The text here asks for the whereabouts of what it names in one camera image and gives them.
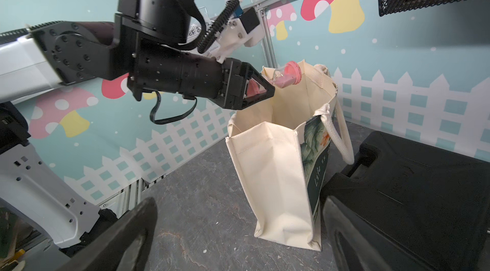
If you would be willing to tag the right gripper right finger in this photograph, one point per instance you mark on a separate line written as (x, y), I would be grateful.
(358, 246)

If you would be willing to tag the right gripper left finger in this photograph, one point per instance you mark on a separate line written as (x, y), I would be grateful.
(126, 245)

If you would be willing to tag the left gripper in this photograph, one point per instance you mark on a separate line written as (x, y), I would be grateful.
(166, 33)

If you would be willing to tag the pink hourglass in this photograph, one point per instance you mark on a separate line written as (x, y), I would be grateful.
(282, 77)

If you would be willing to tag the cream canvas tote bag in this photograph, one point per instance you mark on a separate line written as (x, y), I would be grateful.
(280, 149)

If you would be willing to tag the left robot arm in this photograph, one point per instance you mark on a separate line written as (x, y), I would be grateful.
(57, 55)

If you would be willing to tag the black flat box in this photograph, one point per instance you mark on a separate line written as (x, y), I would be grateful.
(431, 203)

